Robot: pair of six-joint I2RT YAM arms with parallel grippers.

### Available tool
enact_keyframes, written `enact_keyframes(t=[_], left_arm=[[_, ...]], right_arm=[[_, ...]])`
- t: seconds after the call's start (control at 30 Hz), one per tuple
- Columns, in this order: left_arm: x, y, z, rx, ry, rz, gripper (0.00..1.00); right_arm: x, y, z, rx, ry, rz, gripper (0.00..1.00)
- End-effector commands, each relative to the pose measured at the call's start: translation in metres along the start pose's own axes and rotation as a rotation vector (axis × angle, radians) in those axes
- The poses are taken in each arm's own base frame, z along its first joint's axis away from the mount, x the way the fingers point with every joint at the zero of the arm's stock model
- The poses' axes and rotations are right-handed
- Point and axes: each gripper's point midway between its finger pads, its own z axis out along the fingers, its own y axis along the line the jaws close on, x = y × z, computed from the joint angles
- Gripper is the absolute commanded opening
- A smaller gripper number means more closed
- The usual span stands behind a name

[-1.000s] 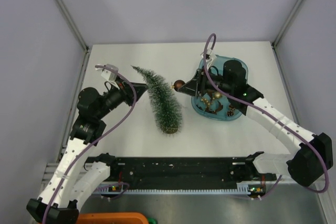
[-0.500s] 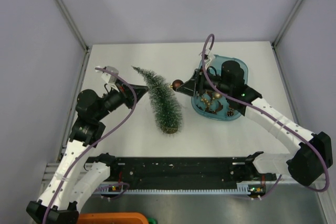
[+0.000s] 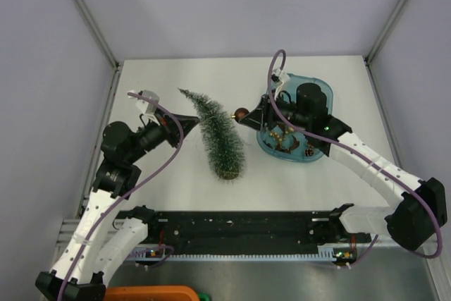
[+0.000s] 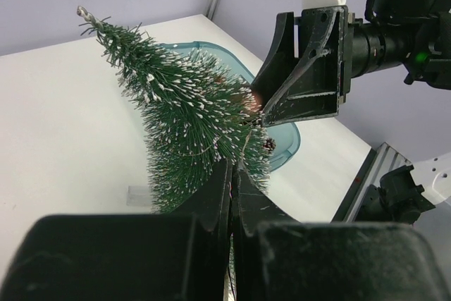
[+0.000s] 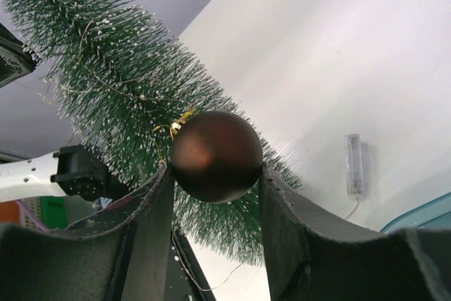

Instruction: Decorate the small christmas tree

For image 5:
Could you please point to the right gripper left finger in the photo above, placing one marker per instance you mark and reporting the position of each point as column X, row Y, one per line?
column 118, row 253

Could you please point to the small green christmas tree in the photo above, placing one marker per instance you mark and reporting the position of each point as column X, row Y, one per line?
column 120, row 77

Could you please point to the clear battery box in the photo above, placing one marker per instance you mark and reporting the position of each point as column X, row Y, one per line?
column 354, row 166

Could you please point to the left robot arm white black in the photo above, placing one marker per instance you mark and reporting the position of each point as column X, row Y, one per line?
column 70, row 171

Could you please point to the teal plastic tray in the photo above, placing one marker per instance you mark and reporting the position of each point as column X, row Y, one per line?
column 434, row 215

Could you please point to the dark red ball ornament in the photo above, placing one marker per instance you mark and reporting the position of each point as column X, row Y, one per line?
column 216, row 157

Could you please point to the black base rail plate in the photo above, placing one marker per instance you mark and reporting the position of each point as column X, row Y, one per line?
column 198, row 286

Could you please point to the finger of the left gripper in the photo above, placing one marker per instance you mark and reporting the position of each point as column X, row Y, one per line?
column 15, row 63

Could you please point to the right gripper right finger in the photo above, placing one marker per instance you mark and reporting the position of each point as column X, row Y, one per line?
column 312, row 254

